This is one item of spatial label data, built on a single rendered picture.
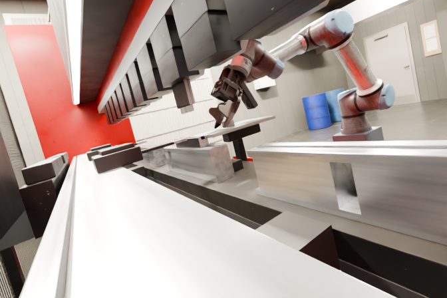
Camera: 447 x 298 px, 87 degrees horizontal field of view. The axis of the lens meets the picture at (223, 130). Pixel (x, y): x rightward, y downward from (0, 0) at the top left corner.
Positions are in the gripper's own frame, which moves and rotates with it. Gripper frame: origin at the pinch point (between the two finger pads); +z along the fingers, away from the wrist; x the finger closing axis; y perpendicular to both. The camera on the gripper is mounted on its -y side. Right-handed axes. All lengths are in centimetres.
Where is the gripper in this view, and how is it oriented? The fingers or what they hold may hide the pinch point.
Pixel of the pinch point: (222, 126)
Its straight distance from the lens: 78.8
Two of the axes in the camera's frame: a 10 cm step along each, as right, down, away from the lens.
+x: 4.8, -0.4, -8.8
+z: -3.6, 9.0, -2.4
